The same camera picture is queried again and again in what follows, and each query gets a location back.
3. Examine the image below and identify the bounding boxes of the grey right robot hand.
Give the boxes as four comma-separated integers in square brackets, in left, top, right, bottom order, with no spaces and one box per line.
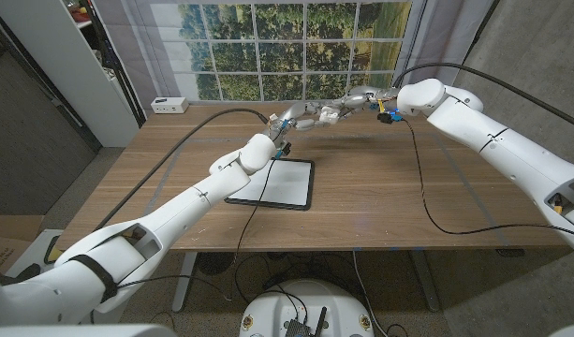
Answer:
[337,85,400,118]

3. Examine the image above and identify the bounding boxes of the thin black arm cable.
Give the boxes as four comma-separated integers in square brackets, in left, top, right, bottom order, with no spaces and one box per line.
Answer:
[112,156,278,303]
[401,116,574,242]

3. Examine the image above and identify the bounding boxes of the metal table leg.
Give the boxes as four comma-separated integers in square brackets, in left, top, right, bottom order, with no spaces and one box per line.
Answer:
[410,250,441,313]
[171,252,199,314]

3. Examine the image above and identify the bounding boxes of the black backdrop stand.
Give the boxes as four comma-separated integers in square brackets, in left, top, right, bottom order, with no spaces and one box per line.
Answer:
[459,0,501,71]
[80,0,146,126]

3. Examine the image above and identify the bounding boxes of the black round floor object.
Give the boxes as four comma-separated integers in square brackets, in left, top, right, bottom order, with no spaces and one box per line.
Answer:
[195,252,235,276]

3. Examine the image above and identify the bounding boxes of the white flat box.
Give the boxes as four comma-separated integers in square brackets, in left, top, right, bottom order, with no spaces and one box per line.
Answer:
[5,227,64,277]

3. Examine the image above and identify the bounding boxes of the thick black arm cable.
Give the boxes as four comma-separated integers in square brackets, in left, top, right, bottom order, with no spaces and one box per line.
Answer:
[392,61,574,133]
[93,108,272,231]

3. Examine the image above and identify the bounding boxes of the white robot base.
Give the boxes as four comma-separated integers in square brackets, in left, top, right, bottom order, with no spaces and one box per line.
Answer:
[239,279,375,337]

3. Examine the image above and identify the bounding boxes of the black antenna module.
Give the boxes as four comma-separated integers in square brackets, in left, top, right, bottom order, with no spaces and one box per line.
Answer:
[283,306,329,337]

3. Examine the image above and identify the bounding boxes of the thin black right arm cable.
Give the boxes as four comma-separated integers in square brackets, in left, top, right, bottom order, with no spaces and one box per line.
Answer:
[401,116,574,242]

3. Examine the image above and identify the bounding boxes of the white floor cable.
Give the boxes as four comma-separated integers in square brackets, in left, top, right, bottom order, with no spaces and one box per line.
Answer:
[351,250,379,329]

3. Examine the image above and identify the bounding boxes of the small black-framed whiteboard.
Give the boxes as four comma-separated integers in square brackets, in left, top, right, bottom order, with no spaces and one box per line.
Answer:
[223,157,316,212]

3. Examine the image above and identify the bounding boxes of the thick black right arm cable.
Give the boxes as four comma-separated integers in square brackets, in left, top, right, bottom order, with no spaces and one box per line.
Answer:
[392,61,574,133]

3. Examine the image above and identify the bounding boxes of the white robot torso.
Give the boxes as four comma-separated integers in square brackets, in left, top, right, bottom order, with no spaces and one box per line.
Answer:
[0,321,574,337]

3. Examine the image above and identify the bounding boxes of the white power strip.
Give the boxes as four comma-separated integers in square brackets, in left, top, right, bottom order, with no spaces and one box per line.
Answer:
[150,96,190,115]

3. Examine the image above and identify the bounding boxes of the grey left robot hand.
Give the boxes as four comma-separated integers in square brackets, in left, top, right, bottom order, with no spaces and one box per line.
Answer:
[266,101,332,144]

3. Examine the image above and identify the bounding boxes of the white cabinet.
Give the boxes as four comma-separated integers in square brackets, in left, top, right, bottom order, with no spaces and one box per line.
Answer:
[0,0,140,149]

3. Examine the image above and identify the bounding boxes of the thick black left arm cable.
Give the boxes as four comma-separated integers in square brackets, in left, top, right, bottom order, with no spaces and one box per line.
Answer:
[93,108,272,231]

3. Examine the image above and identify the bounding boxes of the printed window backdrop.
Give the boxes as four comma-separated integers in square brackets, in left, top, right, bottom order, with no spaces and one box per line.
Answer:
[92,0,496,113]

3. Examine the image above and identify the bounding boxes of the cardboard box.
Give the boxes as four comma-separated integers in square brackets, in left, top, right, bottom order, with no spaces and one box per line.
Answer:
[0,213,45,277]

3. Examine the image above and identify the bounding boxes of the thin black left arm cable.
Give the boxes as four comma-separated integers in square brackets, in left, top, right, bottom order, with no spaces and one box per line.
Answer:
[112,156,278,303]

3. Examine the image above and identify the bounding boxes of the black floor cable bundle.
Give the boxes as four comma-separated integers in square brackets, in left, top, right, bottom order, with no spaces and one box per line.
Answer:
[233,252,353,305]

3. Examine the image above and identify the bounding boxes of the white airpods case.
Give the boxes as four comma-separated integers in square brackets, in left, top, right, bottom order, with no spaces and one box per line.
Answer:
[321,105,343,125]

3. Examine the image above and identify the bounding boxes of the black sneaker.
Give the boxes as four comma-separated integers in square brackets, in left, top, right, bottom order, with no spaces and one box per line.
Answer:
[14,263,42,285]

